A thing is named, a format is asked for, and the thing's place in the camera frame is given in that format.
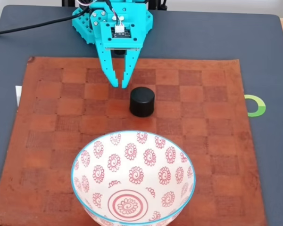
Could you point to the teal framed camera board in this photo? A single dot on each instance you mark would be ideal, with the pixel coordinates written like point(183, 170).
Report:
point(120, 38)

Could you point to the black cylinder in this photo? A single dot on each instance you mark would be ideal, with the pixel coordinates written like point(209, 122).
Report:
point(142, 102)

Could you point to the white paper sheet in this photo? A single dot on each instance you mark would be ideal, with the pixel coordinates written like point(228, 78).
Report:
point(18, 94)

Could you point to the brown leather chessboard mat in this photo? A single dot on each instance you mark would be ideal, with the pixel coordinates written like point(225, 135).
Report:
point(49, 141)

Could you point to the dark grey desk mat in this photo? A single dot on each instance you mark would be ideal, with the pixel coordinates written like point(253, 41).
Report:
point(202, 35)

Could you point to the white bowl pink flower pattern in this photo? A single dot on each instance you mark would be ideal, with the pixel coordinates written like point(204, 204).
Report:
point(134, 174)

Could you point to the black clamp post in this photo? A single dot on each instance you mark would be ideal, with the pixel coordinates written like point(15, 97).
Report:
point(68, 2)

